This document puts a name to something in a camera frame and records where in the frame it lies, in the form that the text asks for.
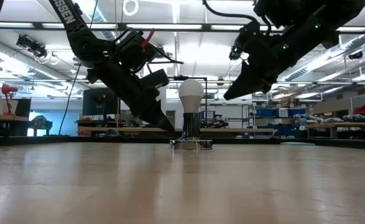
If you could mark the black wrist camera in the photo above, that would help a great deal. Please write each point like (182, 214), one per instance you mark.
(135, 51)
(250, 32)

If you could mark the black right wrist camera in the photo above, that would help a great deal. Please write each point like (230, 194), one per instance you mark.
(250, 32)

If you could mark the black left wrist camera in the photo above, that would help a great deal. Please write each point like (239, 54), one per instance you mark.
(135, 51)

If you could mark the black overhead light bar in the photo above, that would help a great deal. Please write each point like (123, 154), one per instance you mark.
(123, 27)

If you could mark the chrome lamp socket base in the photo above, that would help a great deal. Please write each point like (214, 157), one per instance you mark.
(191, 126)

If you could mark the dark bag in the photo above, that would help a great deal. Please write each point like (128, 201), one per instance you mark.
(40, 123)

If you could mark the black monitor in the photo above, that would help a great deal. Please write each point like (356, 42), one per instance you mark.
(95, 104)

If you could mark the black ceiling speaker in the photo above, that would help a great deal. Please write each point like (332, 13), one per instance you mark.
(355, 55)

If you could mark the grey blue rolled bundle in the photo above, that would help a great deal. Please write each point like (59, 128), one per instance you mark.
(359, 118)
(308, 119)

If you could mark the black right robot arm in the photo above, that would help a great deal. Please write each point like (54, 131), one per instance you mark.
(325, 18)

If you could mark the red desk lamp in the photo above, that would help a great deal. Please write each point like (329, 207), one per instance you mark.
(8, 89)

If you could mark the black ceiling dome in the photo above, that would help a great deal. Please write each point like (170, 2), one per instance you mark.
(161, 52)

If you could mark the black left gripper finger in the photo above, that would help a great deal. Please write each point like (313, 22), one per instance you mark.
(146, 109)
(159, 107)

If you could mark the black metal table frame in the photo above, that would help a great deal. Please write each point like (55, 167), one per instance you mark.
(45, 140)

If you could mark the wooden workbench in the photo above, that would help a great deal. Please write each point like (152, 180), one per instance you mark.
(340, 125)
(2, 117)

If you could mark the white lightbulb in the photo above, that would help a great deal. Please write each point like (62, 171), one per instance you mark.
(191, 93)

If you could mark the black ceiling-mounted device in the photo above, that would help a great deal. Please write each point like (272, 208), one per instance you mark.
(31, 46)

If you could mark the blue storage bin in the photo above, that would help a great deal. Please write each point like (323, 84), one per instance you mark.
(266, 112)
(297, 112)

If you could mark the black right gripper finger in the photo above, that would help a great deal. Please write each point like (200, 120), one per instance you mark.
(246, 79)
(265, 87)

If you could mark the black box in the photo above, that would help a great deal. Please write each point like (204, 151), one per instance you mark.
(23, 107)

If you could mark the light blue square pad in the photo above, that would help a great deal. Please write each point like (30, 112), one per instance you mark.
(297, 144)

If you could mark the black ceiling camera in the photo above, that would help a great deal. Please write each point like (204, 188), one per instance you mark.
(233, 54)

